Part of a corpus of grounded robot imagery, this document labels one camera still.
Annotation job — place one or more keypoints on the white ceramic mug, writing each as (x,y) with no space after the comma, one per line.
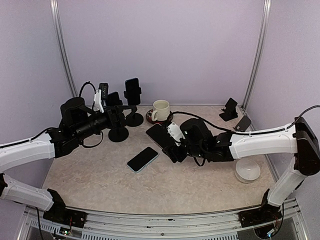
(161,104)

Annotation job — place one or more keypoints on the light blue bottom phone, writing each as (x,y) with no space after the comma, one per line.
(142,159)

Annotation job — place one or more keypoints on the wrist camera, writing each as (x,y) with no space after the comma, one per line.
(100,97)
(175,132)

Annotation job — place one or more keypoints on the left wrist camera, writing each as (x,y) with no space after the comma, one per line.
(100,97)

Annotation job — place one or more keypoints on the white bowl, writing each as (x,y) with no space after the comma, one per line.
(247,170)

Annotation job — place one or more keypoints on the black plate phone stand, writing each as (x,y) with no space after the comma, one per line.
(243,124)

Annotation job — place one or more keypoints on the tall black clamp phone stand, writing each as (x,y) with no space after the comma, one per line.
(134,119)

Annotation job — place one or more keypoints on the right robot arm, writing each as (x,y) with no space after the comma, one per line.
(295,138)

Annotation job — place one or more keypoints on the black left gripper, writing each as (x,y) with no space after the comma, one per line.
(121,109)

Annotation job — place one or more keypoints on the black folding phone stand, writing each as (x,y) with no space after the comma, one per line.
(229,111)

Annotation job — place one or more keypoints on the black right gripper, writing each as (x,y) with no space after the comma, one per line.
(172,152)

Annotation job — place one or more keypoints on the red round coaster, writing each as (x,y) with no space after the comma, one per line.
(156,116)

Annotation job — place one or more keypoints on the black phone crossing stack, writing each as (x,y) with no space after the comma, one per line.
(113,99)

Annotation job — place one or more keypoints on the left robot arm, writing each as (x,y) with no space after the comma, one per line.
(49,144)

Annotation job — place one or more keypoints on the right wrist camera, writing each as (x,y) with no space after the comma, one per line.
(175,132)

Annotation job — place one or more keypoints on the short black phone stand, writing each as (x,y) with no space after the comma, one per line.
(118,131)

